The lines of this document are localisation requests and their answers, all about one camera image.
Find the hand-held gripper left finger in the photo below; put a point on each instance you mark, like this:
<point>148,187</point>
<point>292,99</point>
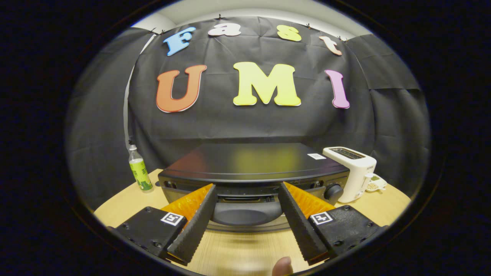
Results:
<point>195,226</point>

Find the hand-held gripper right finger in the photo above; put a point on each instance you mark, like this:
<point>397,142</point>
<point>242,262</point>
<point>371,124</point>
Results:
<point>301,226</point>

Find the black toaster oven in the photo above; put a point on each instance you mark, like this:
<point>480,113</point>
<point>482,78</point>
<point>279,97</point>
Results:
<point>249,161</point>

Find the white pop-up toaster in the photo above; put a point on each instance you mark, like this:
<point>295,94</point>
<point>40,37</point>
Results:
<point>355,176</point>

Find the green label plastic bottle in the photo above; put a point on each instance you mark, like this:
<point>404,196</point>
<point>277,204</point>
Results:
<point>140,172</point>

